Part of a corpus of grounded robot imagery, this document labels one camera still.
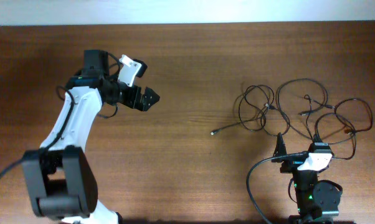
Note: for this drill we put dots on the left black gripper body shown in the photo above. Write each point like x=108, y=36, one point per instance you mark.
x=129, y=96

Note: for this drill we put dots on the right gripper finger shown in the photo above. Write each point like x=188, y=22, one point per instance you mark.
x=280, y=149
x=316, y=139

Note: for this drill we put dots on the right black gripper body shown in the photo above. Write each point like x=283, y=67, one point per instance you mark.
x=291, y=163

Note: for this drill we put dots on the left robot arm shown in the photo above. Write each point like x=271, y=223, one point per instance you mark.
x=60, y=182

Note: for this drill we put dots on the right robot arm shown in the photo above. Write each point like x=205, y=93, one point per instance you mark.
x=317, y=200

